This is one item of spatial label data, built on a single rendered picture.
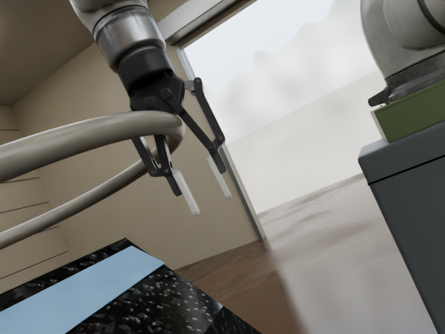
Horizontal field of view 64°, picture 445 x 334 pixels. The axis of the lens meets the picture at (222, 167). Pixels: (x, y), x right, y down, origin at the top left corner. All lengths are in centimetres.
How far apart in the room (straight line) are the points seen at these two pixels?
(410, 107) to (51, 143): 65
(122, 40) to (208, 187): 497
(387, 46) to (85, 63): 611
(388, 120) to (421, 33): 20
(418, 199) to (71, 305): 66
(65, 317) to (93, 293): 3
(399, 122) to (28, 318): 70
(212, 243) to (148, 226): 119
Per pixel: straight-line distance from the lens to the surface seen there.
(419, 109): 80
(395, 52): 92
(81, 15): 57
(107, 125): 38
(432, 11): 87
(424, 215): 80
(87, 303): 27
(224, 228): 547
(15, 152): 35
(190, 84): 52
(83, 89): 673
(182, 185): 49
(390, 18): 91
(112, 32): 53
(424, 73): 91
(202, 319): 29
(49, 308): 27
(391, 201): 79
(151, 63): 51
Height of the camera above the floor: 84
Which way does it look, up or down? 4 degrees up
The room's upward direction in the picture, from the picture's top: 24 degrees counter-clockwise
